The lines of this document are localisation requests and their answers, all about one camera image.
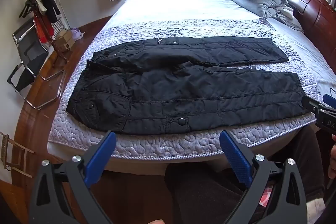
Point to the cardboard box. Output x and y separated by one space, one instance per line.
64 41

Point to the lavender cloth bundle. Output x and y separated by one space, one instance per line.
77 33

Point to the person's legs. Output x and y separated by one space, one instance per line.
199 200

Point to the dark wooden headboard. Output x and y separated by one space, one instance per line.
315 11

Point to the person's right hand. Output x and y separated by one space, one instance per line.
333 155

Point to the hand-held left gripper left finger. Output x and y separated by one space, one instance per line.
102 158

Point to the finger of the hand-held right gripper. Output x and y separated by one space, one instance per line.
329 99
309 103

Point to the black chrome folding chair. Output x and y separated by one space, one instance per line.
34 53

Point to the bed with light sheet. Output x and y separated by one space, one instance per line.
170 7

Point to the quilted lavender mattress pad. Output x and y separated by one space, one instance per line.
157 146

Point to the small wooden rack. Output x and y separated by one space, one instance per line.
3 146

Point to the person's left hand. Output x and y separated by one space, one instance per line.
156 222

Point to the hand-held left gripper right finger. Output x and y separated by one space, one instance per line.
236 155

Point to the black quilted pants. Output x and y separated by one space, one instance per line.
183 87

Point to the red hanging bag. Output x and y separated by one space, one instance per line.
43 29

